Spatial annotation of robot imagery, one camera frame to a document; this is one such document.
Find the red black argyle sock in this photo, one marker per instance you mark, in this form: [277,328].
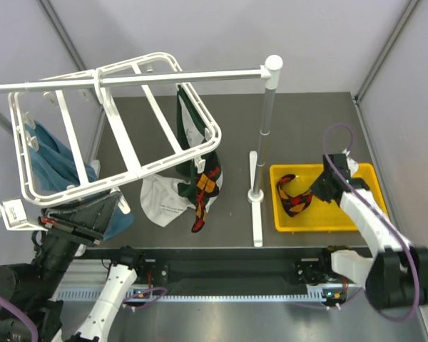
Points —
[207,187]

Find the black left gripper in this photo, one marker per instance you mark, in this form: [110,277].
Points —
[85,220]

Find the white metal clothes rack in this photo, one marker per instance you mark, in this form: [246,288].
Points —
[159,75]

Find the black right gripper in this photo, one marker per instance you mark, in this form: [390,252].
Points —
[316,189]

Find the yellow plastic tray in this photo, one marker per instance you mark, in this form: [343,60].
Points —
[319,216]

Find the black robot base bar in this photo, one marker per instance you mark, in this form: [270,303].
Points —
[242,271]

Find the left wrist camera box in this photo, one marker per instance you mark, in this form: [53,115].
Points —
[14,216]

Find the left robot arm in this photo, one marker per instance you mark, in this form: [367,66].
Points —
[28,309]

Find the white and green cloth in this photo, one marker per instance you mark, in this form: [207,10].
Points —
[163,199]

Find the white cable duct strip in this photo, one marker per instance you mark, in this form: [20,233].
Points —
[312,295]

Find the teal blue towel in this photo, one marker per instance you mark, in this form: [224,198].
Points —
[55,169]

